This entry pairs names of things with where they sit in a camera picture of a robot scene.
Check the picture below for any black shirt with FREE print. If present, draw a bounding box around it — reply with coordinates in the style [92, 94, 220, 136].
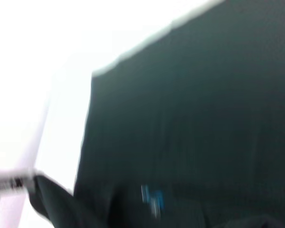
[28, 0, 285, 228]

